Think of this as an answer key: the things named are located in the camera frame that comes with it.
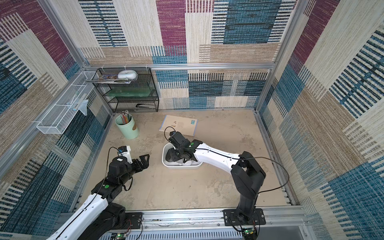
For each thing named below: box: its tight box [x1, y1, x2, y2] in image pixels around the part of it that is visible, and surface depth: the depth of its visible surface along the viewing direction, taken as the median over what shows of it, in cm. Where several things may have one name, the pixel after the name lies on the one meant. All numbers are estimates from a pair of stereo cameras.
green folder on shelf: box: [104, 87, 156, 97], surface depth 101 cm
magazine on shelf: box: [85, 74, 139, 84], surface depth 83 cm
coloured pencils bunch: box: [120, 110, 132, 125], surface depth 98 cm
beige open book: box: [159, 115, 199, 137], surface depth 115 cm
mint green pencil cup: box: [115, 114, 140, 140], surface depth 101 cm
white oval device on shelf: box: [117, 70, 138, 81], surface depth 91 cm
